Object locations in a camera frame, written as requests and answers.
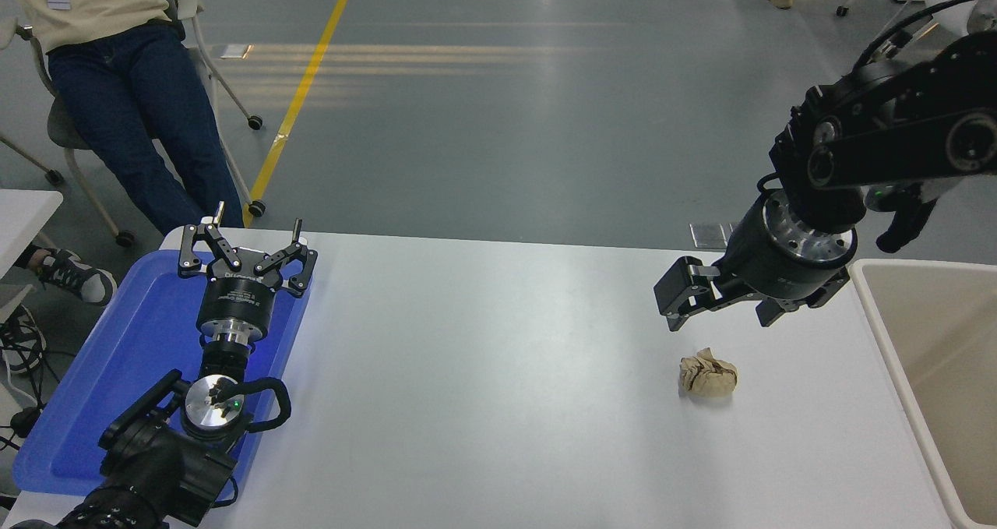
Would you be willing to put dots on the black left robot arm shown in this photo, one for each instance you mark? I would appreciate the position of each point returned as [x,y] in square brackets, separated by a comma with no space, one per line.
[156,467]

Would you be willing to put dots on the large pale bin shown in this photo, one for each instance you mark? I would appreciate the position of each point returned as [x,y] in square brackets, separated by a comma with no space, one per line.
[942,342]

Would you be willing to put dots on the blue plastic tray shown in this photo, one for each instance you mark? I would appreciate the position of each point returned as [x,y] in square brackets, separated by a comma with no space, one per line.
[132,342]

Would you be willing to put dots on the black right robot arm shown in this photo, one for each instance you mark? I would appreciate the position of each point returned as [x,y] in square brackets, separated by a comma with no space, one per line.
[896,124]

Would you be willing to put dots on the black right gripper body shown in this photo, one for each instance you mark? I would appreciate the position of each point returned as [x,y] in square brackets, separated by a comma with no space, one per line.
[767,268]

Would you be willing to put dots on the tan paper ball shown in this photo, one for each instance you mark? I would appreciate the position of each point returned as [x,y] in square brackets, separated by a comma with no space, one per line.
[707,375]

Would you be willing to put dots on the small white side table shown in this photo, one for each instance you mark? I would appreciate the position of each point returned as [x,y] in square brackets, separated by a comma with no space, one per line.
[23,217]

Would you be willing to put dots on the grey chair with castors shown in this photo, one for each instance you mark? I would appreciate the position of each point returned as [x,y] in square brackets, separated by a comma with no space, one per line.
[66,128]

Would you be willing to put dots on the person with black-white sneakers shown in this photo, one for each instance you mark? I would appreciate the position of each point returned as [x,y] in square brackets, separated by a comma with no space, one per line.
[74,276]

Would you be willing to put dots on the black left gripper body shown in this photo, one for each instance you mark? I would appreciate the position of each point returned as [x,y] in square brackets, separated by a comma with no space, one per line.
[234,299]

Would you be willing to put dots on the seated person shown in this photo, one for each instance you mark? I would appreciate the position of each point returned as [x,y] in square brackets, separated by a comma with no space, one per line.
[132,93]

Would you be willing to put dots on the metal floor socket plate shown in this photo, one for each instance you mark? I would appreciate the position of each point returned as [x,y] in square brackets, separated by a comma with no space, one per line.
[707,235]
[733,230]

